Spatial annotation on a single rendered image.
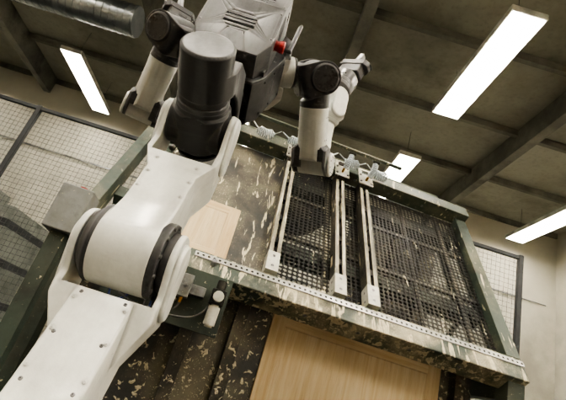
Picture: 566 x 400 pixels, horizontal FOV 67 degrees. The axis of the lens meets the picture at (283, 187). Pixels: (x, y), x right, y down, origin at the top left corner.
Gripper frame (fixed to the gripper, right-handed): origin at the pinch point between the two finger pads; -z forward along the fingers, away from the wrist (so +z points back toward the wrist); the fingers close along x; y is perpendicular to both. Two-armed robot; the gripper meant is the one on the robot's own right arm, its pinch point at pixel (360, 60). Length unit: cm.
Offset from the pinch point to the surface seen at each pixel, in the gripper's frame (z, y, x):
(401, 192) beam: -49, 140, 26
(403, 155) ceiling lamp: -266, 342, 144
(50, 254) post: 113, 5, 73
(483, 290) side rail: -3, 154, -39
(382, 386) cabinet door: 74, 132, -15
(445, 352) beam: 52, 118, -39
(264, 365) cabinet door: 97, 97, 27
